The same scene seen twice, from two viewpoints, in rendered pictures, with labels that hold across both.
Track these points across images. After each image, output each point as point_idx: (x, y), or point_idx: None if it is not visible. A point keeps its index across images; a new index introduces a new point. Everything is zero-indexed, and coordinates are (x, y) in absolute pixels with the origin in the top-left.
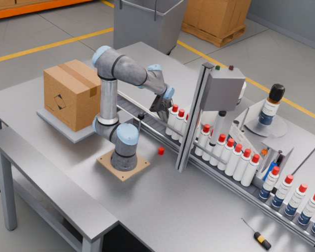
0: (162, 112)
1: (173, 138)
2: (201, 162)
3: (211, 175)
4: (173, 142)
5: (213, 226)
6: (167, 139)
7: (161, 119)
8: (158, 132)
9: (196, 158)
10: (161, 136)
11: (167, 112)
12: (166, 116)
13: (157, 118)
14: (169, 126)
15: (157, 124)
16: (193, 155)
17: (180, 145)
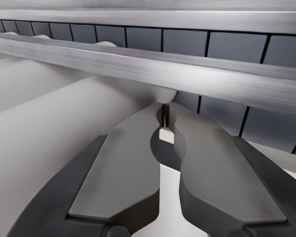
0: (188, 206)
1: (102, 41)
2: None
3: None
4: (95, 19)
5: None
6: (126, 11)
7: (208, 124)
8: (214, 23)
9: (5, 15)
10: (176, 10)
11: (26, 210)
12: (95, 152)
13: (235, 74)
14: (61, 56)
15: (280, 113)
16: (17, 19)
17: (68, 32)
